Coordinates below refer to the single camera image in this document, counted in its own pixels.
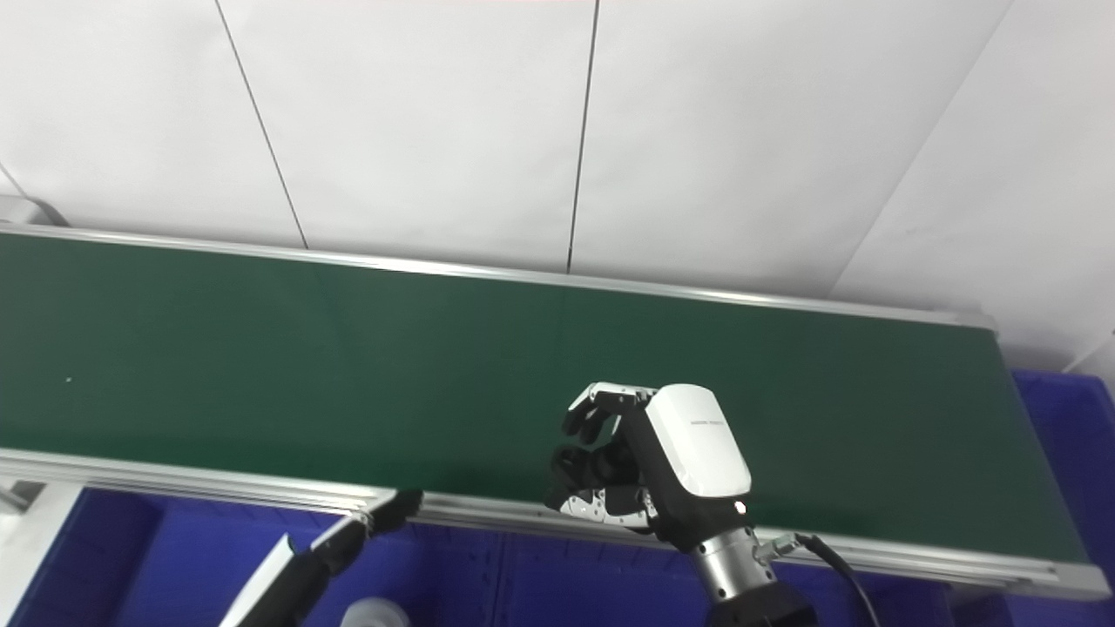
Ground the green conveyor belt aluminium frame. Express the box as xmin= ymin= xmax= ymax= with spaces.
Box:
xmin=0 ymin=225 xmax=1112 ymax=602

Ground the white cylindrical plastic part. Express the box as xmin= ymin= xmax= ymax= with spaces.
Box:
xmin=340 ymin=597 xmax=410 ymax=627

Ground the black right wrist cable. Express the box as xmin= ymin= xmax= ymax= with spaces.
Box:
xmin=758 ymin=533 xmax=881 ymax=627

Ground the black flanged plastic part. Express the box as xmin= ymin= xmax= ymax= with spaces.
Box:
xmin=551 ymin=442 xmax=644 ymax=510

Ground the aluminium conveyor support leg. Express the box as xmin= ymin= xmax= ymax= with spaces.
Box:
xmin=0 ymin=479 xmax=84 ymax=528

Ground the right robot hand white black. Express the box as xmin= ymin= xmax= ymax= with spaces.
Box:
xmin=544 ymin=381 xmax=754 ymax=554

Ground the blue plastic bin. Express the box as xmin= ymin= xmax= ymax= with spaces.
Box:
xmin=497 ymin=522 xmax=959 ymax=627
xmin=7 ymin=488 xmax=508 ymax=627
xmin=949 ymin=370 xmax=1115 ymax=627

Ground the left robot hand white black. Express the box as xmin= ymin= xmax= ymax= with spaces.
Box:
xmin=218 ymin=489 xmax=425 ymax=627

